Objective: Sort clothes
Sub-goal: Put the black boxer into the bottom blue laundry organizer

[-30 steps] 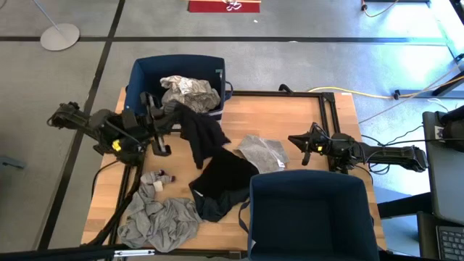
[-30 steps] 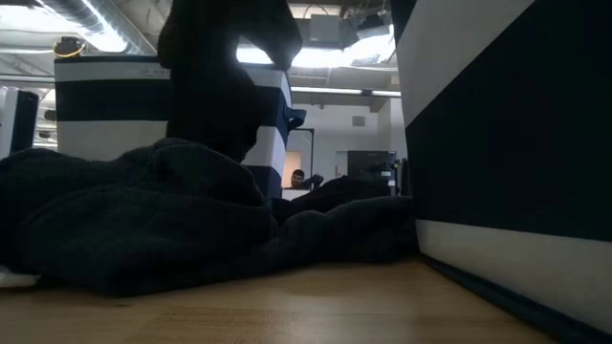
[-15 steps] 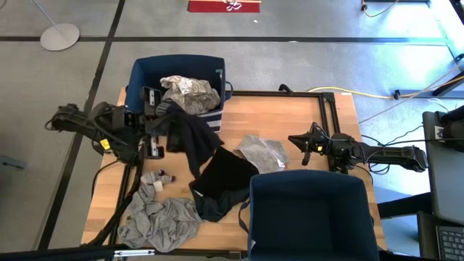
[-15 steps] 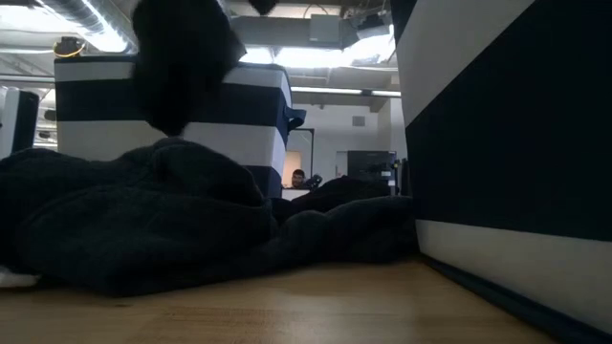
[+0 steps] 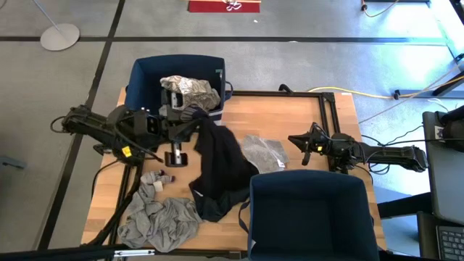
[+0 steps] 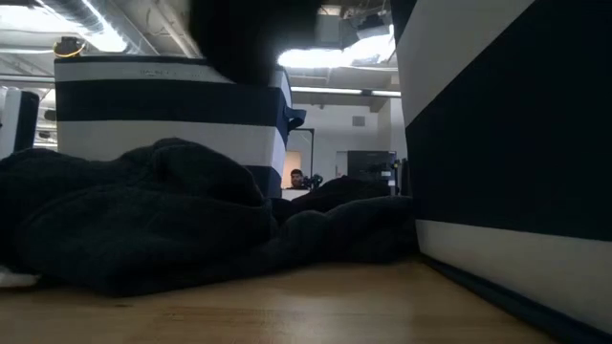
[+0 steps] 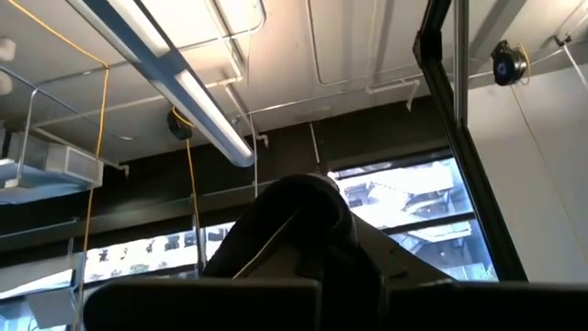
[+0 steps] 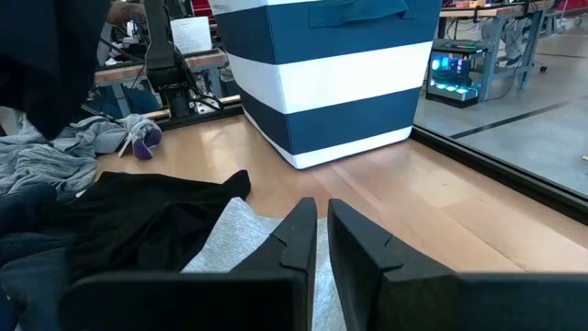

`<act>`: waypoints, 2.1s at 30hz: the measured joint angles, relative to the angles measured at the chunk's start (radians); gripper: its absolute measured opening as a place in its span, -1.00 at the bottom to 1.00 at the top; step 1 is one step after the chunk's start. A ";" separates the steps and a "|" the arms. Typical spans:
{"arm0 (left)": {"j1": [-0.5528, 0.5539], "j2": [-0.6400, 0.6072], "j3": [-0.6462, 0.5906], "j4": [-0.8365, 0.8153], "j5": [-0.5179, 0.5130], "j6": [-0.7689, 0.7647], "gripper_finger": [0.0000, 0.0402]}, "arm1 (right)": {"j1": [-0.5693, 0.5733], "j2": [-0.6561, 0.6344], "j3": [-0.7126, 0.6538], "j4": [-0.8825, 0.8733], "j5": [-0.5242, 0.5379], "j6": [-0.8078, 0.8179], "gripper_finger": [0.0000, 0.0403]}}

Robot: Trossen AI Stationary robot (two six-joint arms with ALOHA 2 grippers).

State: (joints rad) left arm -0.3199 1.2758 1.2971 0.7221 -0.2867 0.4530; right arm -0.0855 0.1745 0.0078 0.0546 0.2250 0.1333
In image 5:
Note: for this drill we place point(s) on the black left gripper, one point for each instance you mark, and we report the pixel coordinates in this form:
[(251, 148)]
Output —
[(174, 125)]

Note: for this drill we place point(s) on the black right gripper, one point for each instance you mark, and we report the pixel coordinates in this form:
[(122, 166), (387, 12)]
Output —
[(319, 143)]

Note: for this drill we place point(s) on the black garment with lettered waistband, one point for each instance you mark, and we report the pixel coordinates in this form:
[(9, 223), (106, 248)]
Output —
[(194, 113)]

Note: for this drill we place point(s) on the white leaf-print cloth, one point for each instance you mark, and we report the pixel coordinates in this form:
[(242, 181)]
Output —
[(195, 92)]

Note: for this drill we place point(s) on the light grey speckled cloth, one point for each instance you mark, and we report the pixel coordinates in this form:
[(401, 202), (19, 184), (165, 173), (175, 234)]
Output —
[(261, 152)]

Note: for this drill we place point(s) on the grey sock with purple tips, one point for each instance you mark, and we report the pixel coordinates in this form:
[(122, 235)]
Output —
[(150, 178)]

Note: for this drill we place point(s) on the dark blue garment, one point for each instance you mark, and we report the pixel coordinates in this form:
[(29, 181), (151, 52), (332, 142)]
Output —
[(221, 208)]

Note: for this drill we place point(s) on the grey sweatshirt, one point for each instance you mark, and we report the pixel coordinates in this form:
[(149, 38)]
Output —
[(159, 221)]

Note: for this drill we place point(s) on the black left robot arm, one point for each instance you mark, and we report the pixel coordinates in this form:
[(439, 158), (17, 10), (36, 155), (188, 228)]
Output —
[(90, 127)]

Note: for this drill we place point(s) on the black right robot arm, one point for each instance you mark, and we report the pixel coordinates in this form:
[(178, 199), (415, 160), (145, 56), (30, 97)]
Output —
[(391, 156)]

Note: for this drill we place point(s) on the striped fabric basket with label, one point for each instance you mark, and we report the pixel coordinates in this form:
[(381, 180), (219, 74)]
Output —
[(152, 79)]

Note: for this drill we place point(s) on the navy white striped fabric basket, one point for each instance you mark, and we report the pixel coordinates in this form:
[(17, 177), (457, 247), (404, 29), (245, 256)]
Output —
[(308, 214)]

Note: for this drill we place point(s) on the green tag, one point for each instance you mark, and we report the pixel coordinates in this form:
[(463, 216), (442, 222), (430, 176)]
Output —
[(218, 71)]

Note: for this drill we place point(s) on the red mat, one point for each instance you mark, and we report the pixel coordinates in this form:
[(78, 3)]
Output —
[(206, 6)]

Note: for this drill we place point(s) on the silver aluminium bar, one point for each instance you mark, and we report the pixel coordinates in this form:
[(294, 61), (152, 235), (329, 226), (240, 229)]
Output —
[(134, 253)]

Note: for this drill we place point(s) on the grey round-base stand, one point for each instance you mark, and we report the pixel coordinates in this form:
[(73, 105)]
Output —
[(59, 37)]

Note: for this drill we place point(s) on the grey desk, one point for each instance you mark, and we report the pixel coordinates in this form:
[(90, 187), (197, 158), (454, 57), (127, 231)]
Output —
[(446, 181)]

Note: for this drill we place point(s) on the black equipment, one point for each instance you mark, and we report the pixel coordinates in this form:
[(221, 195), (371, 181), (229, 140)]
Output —
[(455, 130)]

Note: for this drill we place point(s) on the grey chair foot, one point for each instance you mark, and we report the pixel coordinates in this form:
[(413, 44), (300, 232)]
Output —
[(11, 162)]

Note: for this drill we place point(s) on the black keyboard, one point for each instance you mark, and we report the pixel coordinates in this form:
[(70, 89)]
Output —
[(451, 243)]

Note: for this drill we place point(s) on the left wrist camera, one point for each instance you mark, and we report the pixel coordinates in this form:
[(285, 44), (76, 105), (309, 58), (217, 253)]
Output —
[(152, 126)]

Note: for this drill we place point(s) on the black aluminium table frame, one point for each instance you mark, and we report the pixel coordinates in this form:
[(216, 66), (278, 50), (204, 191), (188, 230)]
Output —
[(328, 108)]

